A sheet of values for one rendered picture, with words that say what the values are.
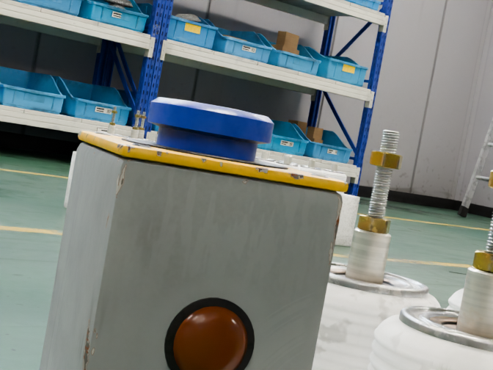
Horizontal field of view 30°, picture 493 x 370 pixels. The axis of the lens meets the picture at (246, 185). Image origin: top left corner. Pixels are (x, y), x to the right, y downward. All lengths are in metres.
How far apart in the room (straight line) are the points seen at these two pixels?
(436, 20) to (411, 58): 0.43
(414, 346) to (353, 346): 0.10
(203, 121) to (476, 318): 0.20
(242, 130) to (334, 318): 0.24
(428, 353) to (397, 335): 0.02
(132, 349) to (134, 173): 0.05
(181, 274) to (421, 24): 7.68
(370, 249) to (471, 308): 0.11
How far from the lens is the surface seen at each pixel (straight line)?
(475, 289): 0.44
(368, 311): 0.50
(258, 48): 5.83
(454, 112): 8.33
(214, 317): 0.26
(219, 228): 0.26
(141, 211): 0.26
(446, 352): 0.41
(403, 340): 0.42
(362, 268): 0.53
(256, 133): 0.28
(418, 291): 0.53
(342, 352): 0.51
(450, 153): 8.35
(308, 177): 0.27
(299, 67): 6.06
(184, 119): 0.28
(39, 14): 5.00
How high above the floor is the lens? 0.32
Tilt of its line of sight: 3 degrees down
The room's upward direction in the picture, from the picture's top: 10 degrees clockwise
